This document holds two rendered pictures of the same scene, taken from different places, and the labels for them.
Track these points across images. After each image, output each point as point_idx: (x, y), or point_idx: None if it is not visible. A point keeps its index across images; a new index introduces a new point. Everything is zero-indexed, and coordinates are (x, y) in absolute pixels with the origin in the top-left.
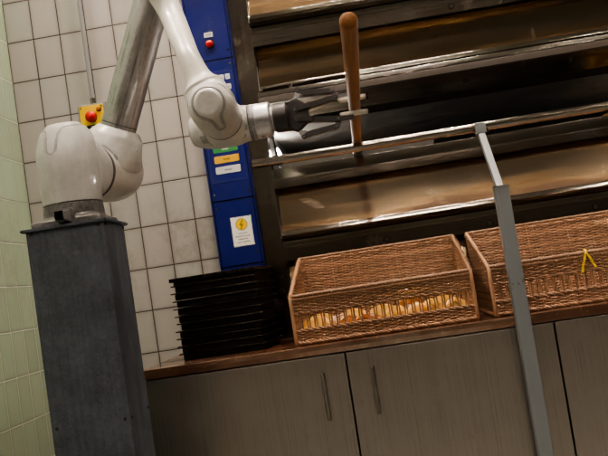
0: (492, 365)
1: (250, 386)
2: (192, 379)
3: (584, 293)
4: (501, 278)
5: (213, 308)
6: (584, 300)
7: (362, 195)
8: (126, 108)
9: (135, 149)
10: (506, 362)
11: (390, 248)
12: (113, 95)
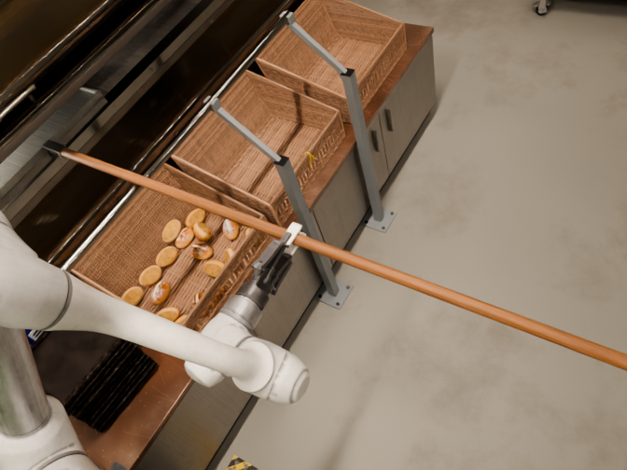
0: (294, 256)
1: (189, 403)
2: (155, 443)
3: (312, 176)
4: (277, 205)
5: (106, 387)
6: (313, 181)
7: (82, 181)
8: (41, 403)
9: (66, 413)
10: (299, 249)
11: (131, 205)
12: (18, 410)
